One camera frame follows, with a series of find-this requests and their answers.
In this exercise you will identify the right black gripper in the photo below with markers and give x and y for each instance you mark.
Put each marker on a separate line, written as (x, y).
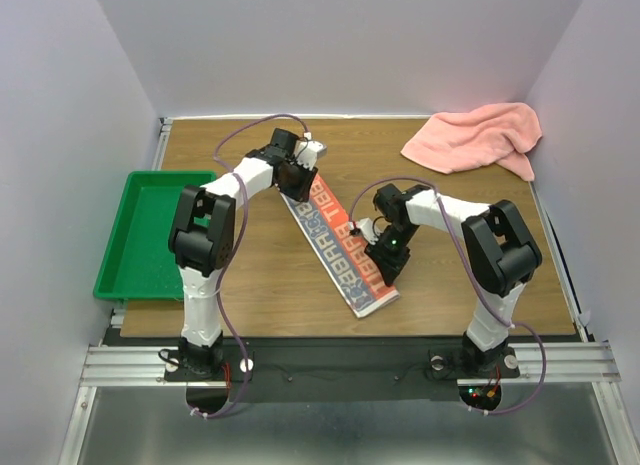
(388, 265)

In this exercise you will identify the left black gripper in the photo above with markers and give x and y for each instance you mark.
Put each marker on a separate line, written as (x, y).
(301, 191)

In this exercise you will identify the rabbit print towel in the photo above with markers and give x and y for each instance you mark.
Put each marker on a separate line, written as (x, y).
(325, 224)

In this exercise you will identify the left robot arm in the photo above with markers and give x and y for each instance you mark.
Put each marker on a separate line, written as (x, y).
(202, 236)

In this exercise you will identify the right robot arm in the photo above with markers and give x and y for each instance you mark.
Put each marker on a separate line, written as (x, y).
(497, 251)

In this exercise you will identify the pink towel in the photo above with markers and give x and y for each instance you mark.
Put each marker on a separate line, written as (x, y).
(501, 134)

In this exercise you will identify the green plastic tray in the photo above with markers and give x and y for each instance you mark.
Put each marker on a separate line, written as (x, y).
(137, 263)

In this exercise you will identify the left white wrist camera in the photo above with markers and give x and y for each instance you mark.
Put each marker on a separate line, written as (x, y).
(309, 151)

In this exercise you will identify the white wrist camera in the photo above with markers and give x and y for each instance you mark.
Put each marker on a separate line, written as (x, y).
(366, 228)
(309, 151)

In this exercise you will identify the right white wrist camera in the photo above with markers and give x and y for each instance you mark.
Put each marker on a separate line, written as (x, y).
(366, 228)

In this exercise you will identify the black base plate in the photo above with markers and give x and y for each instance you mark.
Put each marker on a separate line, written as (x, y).
(277, 370)

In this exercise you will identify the aluminium frame rail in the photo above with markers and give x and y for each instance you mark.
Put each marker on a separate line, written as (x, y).
(555, 412)

